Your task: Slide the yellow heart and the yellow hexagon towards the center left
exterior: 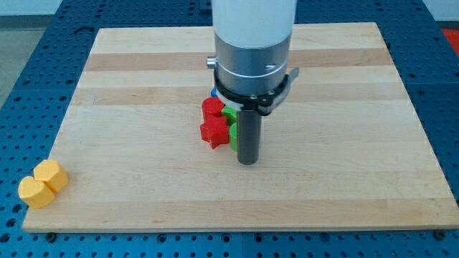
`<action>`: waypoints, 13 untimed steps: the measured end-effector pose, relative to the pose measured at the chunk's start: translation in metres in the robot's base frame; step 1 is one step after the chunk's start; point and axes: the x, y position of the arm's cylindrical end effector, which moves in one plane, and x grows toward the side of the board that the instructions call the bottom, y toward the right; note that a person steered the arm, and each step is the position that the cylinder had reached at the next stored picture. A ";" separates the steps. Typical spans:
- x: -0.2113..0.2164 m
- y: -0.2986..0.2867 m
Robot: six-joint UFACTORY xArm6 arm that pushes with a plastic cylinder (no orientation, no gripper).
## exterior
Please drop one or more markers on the red star block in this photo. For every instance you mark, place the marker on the red star block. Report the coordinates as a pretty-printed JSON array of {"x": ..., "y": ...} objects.
[{"x": 215, "y": 131}]

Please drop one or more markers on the light wooden board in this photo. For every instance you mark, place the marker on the light wooden board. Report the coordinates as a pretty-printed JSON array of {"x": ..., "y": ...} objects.
[{"x": 345, "y": 151}]

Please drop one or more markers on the red rounded block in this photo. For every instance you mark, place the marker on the red rounded block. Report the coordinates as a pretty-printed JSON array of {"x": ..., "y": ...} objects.
[{"x": 212, "y": 107}]

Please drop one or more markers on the blue perforated metal table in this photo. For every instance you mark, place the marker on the blue perforated metal table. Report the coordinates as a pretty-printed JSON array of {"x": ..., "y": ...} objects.
[{"x": 36, "y": 106}]

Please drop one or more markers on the yellow hexagon block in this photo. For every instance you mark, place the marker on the yellow hexagon block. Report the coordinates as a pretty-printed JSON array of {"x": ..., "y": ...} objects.
[{"x": 52, "y": 174}]

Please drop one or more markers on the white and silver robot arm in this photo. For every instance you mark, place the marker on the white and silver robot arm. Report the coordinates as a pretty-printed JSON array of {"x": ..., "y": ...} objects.
[{"x": 252, "y": 40}]

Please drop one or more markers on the yellow heart block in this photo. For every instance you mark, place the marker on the yellow heart block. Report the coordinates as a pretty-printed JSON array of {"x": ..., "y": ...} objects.
[{"x": 35, "y": 194}]

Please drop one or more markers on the green cylinder block lower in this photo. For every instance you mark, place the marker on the green cylinder block lower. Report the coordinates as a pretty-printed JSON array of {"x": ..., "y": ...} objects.
[{"x": 233, "y": 136}]

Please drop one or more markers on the green block upper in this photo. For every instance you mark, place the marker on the green block upper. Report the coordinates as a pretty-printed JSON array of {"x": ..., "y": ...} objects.
[{"x": 230, "y": 114}]

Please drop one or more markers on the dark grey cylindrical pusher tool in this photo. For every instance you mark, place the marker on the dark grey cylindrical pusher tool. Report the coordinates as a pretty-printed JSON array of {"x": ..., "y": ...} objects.
[{"x": 248, "y": 136}]

